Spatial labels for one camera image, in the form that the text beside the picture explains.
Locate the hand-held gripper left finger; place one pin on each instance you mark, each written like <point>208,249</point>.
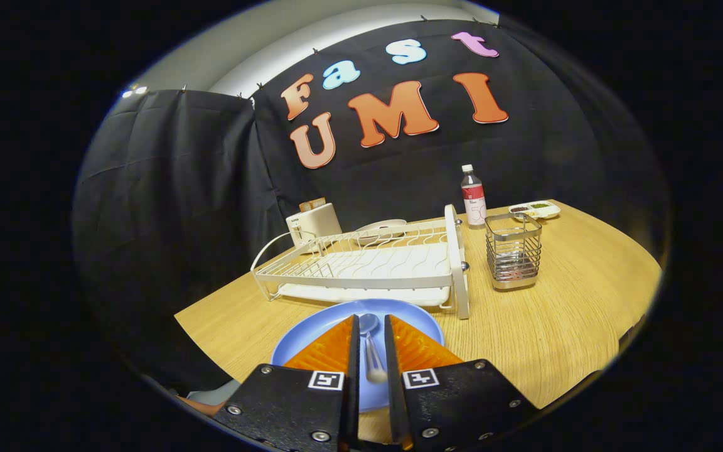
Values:
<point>353,376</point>

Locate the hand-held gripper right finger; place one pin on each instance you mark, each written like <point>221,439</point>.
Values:
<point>391,376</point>

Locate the blue plate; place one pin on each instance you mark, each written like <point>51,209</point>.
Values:
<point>302,339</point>

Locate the white oval bowl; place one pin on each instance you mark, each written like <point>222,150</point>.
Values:
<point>383,226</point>

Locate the white toaster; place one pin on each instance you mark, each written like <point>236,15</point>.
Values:
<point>314,226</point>

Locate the brown toast slice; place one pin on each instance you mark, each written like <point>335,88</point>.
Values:
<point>319,203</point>
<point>305,206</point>

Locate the clear bottle with red label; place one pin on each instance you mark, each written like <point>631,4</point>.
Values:
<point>473,201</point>

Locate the white divided tray with beans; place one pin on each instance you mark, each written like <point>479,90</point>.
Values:
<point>546,210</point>

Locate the black backdrop cloth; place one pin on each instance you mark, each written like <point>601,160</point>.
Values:
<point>167,220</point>

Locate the ceiling light panel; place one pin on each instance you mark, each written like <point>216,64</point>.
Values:
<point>134,91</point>

